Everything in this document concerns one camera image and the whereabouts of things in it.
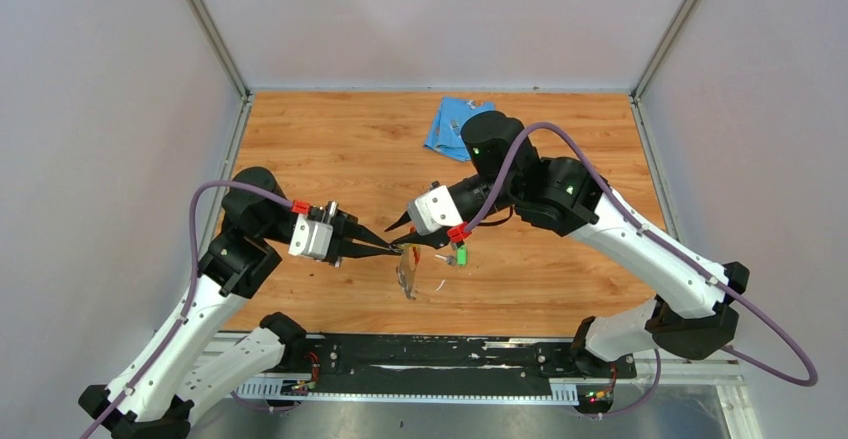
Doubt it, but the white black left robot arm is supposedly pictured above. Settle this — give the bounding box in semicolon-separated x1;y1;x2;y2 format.
79;166;395;438

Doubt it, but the metal keyring plate with spring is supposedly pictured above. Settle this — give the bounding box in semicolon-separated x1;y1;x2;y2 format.
393;244;422;301

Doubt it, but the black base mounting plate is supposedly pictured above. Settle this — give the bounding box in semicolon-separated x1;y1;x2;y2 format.
272;333;636;397

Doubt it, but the blue folded cloth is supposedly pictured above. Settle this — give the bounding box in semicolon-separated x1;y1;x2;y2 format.
423;96;495;162

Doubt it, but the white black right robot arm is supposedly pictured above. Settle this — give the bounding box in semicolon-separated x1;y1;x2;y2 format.
397;110;749;377

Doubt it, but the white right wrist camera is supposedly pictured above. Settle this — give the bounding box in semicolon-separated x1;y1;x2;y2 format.
406;185;464;235

